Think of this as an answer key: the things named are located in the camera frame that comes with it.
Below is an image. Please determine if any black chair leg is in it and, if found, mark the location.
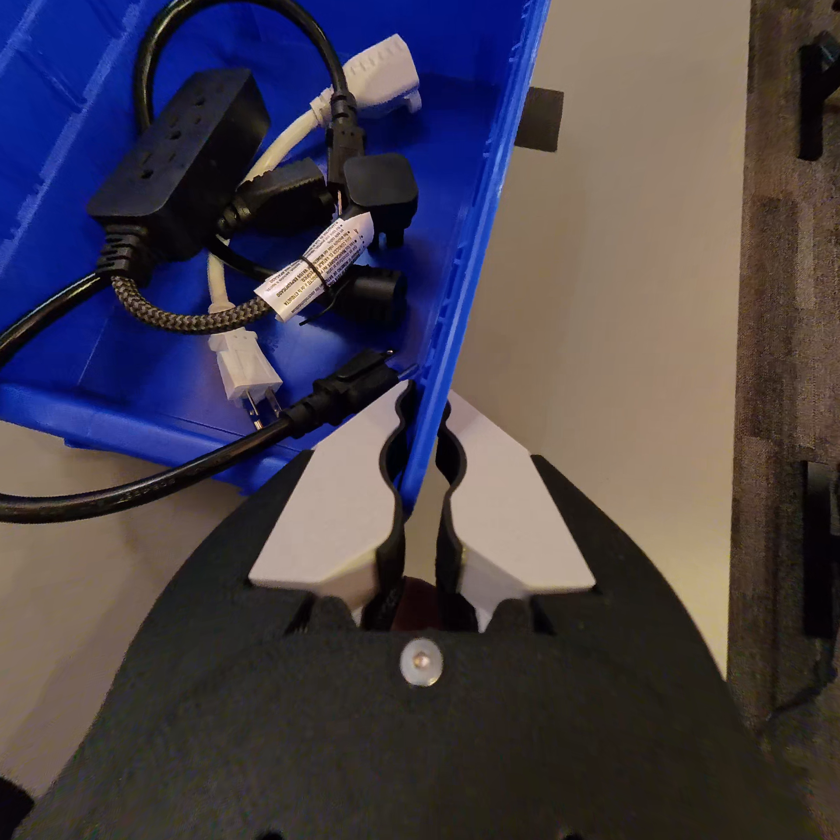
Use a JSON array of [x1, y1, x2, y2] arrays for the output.
[[797, 29, 840, 161], [804, 459, 840, 637]]

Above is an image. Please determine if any braided cord with plug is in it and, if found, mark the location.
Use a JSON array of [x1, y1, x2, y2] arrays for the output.
[[110, 154, 421, 334]]

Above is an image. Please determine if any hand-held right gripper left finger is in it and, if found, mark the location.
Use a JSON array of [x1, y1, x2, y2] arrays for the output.
[[248, 379, 417, 627]]

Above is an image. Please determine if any white warning label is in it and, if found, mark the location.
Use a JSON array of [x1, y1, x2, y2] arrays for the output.
[[255, 215, 376, 324]]

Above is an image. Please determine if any black power strip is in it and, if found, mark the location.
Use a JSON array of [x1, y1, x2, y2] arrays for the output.
[[87, 67, 271, 273]]

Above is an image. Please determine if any white extension cord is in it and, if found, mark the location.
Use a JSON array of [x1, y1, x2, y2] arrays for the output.
[[206, 34, 422, 432]]

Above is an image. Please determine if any long black extension cord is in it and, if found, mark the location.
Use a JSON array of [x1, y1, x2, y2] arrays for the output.
[[0, 266, 409, 525]]

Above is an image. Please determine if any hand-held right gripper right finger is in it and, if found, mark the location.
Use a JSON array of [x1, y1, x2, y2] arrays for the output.
[[434, 391, 598, 632]]

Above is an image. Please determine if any blue plastic bin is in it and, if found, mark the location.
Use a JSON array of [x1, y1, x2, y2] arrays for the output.
[[0, 0, 552, 513]]

